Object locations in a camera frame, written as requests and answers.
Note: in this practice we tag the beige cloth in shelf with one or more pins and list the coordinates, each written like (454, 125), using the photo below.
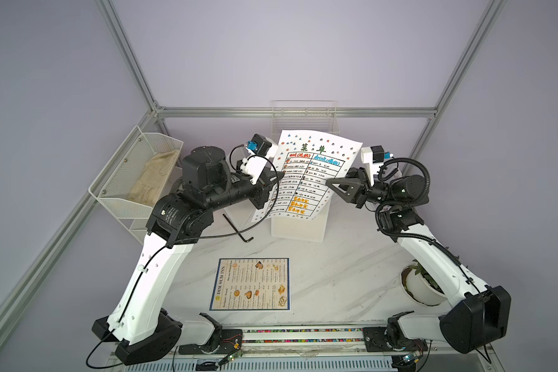
(153, 178)

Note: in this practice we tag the black allen key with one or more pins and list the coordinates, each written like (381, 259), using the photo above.
(236, 230)

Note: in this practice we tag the lower white mesh shelf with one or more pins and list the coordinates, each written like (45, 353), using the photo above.
(136, 227)

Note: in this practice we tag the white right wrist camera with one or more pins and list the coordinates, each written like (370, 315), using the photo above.
(373, 158)

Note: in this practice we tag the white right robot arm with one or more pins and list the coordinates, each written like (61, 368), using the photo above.
(479, 312)

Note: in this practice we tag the white wire wall basket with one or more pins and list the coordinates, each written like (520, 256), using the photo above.
(304, 115)

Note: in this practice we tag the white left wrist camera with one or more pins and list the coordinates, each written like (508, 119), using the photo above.
(259, 150)

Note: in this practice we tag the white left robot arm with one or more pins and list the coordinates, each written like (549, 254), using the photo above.
(139, 325)

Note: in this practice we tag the white mesh shelf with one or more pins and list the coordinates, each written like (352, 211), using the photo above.
(136, 227)
(113, 184)

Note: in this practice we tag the large white board front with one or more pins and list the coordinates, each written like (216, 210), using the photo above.
(308, 230)

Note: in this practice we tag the upper white mesh shelf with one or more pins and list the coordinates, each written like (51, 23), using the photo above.
(113, 184)

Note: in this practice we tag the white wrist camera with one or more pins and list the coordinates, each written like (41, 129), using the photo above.
(373, 158)
(259, 150)

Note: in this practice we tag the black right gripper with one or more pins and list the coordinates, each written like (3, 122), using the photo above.
(358, 180)

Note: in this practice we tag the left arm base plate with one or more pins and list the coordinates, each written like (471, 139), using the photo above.
(202, 334)

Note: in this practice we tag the potted green plant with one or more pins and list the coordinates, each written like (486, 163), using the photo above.
(419, 289)

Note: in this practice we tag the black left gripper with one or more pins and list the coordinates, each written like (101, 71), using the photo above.
(262, 188)

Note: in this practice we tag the large dim sum menu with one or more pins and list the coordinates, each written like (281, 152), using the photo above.
(252, 285)

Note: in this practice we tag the dotted table price menu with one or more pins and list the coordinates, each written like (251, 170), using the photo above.
(308, 159)

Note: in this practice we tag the aluminium front rail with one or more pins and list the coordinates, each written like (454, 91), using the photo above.
(278, 339)

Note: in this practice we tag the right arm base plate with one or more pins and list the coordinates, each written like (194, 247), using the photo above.
(390, 338)

